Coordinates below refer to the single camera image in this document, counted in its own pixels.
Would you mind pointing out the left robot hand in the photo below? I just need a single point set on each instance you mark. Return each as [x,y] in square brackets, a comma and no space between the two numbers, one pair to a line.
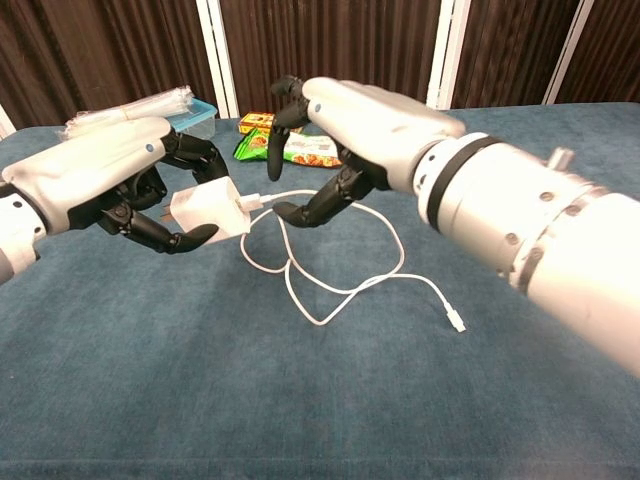
[85,160]

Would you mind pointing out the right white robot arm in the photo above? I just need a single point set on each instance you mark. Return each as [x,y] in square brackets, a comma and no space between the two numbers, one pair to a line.
[525,215]

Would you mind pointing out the white power adapter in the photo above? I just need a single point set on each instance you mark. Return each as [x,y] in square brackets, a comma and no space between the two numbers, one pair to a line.
[210,207]

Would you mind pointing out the green snack packet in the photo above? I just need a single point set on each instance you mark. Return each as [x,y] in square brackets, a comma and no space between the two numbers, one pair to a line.
[250,147]

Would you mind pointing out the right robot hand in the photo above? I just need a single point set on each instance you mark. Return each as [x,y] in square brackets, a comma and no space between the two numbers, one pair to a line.
[375,115]

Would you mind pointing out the teal tablecloth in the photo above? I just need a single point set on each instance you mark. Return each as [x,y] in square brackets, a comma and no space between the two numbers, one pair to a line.
[250,375]

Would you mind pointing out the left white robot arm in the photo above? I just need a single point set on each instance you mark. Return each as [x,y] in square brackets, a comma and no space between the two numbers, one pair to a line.
[17,235]

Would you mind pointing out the white partition post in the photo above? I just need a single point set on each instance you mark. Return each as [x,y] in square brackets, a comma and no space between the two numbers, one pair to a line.
[5,125]
[447,50]
[217,55]
[567,55]

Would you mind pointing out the blue clear plastic container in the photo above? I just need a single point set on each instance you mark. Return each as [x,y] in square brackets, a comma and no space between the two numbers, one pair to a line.
[202,122]

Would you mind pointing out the dark brown curtain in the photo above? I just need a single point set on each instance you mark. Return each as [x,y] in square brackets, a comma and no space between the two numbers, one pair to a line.
[330,40]
[100,45]
[610,45]
[515,45]

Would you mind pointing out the red yellow small box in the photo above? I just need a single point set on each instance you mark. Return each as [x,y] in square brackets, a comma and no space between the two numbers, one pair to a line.
[255,121]

